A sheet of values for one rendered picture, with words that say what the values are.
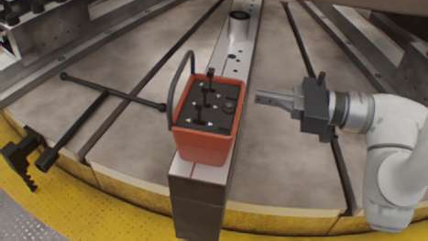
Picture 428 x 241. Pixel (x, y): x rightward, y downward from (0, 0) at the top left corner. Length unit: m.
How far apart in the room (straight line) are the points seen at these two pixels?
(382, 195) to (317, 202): 0.60
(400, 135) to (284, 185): 0.62
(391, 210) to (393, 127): 0.16
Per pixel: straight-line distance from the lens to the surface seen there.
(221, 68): 1.00
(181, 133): 0.63
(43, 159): 1.28
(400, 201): 0.61
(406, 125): 0.68
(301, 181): 1.21
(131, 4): 2.09
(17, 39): 1.57
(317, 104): 0.63
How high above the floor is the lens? 1.27
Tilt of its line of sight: 43 degrees down
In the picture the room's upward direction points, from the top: 4 degrees clockwise
